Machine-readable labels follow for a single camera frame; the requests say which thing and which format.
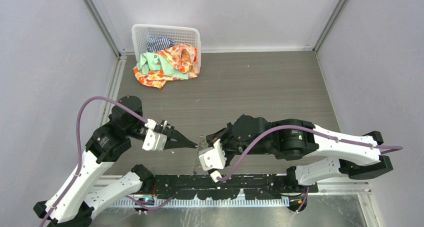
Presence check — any metal keyring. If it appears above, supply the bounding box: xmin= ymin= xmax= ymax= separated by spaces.
xmin=198 ymin=135 xmax=207 ymax=151

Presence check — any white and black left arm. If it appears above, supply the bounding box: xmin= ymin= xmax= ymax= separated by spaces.
xmin=33 ymin=95 xmax=197 ymax=227

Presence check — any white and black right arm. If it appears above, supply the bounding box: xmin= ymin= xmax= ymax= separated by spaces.
xmin=198 ymin=115 xmax=393 ymax=193

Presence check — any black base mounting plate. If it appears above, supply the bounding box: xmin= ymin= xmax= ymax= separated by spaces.
xmin=138 ymin=174 xmax=307 ymax=200

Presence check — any mint green cloth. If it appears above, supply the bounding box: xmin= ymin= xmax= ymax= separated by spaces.
xmin=136 ymin=52 xmax=190 ymax=80

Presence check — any orange floral cloth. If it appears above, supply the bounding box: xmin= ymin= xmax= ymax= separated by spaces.
xmin=133 ymin=43 xmax=200 ymax=89

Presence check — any blue striped cloth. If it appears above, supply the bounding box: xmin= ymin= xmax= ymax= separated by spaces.
xmin=146 ymin=36 xmax=175 ymax=53

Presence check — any white plastic laundry basket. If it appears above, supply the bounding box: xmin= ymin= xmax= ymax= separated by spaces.
xmin=131 ymin=24 xmax=202 ymax=68

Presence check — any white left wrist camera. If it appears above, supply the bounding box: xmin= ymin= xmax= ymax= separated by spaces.
xmin=142 ymin=128 xmax=168 ymax=152

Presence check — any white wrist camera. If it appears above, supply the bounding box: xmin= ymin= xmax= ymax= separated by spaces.
xmin=142 ymin=128 xmax=168 ymax=152
xmin=198 ymin=139 xmax=227 ymax=183

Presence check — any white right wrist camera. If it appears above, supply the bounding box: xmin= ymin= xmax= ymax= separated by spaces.
xmin=198 ymin=139 xmax=227 ymax=183

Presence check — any perforated cable duct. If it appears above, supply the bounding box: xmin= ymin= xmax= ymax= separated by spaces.
xmin=111 ymin=196 xmax=290 ymax=208

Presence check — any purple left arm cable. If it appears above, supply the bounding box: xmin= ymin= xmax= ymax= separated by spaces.
xmin=39 ymin=96 xmax=173 ymax=227

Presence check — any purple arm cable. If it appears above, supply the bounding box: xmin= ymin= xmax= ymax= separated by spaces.
xmin=39 ymin=96 xmax=173 ymax=227
xmin=216 ymin=124 xmax=404 ymax=183

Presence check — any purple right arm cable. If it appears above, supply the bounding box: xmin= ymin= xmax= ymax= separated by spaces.
xmin=216 ymin=124 xmax=404 ymax=183

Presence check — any aluminium frame rail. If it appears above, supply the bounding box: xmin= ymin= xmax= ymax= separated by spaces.
xmin=314 ymin=182 xmax=372 ymax=195

